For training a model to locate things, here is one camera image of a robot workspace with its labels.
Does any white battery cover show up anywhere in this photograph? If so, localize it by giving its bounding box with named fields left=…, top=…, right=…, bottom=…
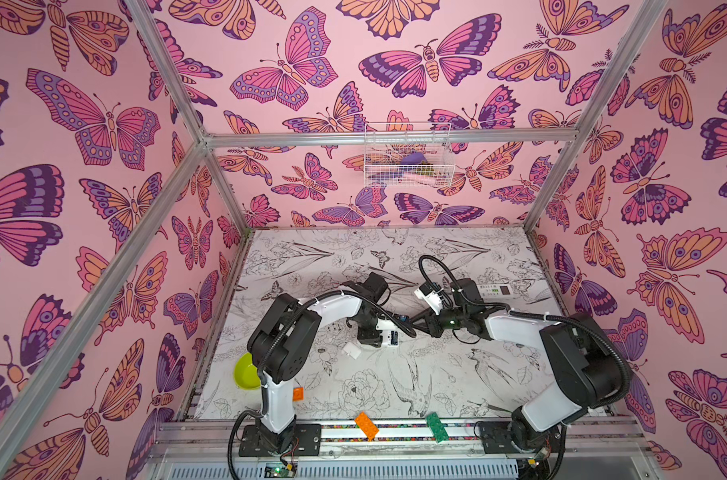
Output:
left=343, top=342, right=362, bottom=359

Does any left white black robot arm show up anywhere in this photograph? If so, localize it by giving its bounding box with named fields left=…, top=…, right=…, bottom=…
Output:
left=237, top=273, right=417, bottom=455

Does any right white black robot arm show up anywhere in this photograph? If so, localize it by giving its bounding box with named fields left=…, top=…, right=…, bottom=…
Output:
left=411, top=255, right=633, bottom=453

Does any green lego brick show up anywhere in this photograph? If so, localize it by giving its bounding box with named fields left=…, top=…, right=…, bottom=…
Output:
left=425, top=412, right=449, bottom=443

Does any lime green bowl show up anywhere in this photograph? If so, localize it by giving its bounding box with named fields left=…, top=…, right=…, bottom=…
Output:
left=233, top=352, right=262, bottom=390

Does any small green circuit board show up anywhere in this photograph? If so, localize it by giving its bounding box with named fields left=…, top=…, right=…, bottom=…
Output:
left=264, top=462, right=298, bottom=479

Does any purple object in basket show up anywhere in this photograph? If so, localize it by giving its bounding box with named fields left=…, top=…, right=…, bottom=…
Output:
left=399, top=152, right=429, bottom=167

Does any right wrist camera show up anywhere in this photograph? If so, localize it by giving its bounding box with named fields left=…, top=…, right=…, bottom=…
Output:
left=413, top=281, right=453, bottom=315

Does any orange lego brick on rail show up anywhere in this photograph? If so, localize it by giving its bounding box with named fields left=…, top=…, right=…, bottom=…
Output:
left=355, top=412, right=379, bottom=441

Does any aluminium front rail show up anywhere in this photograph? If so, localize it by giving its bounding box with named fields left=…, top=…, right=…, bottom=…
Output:
left=151, top=416, right=649, bottom=462

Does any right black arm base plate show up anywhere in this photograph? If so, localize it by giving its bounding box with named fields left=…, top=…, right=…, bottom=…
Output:
left=473, top=419, right=567, bottom=456

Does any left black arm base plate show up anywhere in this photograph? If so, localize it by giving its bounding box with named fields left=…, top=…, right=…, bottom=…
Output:
left=239, top=423, right=323, bottom=457

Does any white slotted cable duct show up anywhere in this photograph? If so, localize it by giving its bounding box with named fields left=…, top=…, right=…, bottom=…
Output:
left=158, top=458, right=521, bottom=480

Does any white wire basket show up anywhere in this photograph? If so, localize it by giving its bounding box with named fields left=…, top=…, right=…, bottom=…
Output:
left=361, top=127, right=455, bottom=189

